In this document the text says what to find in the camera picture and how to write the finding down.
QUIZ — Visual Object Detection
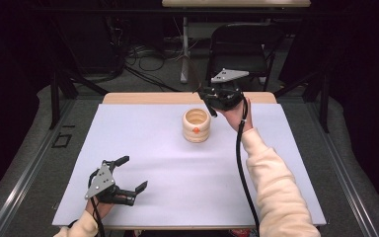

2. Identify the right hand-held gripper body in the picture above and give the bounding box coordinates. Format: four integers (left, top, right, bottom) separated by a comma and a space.
198, 67, 251, 112

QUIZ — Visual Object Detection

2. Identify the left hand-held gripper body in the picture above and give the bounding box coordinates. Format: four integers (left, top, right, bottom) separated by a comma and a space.
84, 159, 138, 207

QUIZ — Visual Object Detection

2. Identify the ribbed beige cup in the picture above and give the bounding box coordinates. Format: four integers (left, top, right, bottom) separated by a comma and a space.
182, 108, 212, 144

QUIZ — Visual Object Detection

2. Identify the person's left hand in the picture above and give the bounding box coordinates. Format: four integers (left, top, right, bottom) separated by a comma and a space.
85, 197, 114, 220

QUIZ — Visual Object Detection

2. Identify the person's right hand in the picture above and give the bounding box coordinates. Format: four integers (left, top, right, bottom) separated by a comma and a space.
215, 97, 255, 133

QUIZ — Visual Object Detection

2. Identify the white table mat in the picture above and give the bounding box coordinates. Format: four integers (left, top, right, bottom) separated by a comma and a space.
51, 103, 328, 228

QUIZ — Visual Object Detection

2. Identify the white-legged desk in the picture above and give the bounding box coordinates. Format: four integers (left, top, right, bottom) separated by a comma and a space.
161, 0, 312, 84

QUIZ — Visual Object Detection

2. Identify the black folding chair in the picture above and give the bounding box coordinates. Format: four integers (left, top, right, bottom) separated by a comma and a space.
205, 22, 285, 93

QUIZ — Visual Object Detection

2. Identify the wooden table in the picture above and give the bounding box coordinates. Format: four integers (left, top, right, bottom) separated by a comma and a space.
51, 91, 328, 231

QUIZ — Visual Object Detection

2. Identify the black metal stand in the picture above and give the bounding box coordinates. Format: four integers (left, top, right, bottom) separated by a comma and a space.
272, 65, 331, 134
47, 16, 111, 130

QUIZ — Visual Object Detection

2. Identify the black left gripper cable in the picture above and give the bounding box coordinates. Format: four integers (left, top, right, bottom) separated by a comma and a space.
88, 169, 107, 237

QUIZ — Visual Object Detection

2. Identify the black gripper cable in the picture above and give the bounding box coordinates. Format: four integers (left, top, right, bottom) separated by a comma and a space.
235, 97, 262, 237
88, 169, 107, 237

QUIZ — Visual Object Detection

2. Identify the bundle of floor cables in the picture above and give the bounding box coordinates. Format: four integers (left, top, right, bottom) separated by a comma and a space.
124, 43, 186, 93

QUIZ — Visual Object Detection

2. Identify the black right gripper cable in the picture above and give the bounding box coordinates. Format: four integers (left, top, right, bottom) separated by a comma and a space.
235, 97, 262, 237

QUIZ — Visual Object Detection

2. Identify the grey metal floor rail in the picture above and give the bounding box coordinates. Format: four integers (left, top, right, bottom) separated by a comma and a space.
0, 98, 77, 237
304, 98, 379, 237

